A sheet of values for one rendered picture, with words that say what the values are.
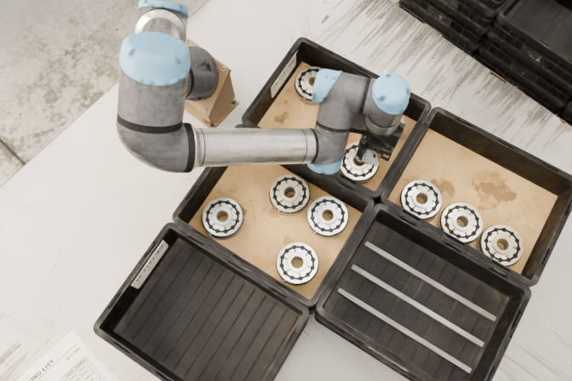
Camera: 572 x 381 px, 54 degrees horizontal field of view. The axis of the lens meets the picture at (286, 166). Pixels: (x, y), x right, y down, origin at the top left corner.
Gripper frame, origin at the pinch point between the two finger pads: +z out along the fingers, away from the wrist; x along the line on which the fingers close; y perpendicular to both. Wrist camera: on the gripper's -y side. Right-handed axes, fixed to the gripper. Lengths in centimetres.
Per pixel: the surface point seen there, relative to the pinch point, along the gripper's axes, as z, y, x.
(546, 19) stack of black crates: 50, 36, 102
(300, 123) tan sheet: 5.0, -18.6, 1.4
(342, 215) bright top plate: 1.9, 2.8, -17.5
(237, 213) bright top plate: 2.2, -20.9, -29.2
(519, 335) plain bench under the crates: 17, 56, -21
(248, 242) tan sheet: 5.0, -15.2, -33.9
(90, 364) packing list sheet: 18, -38, -78
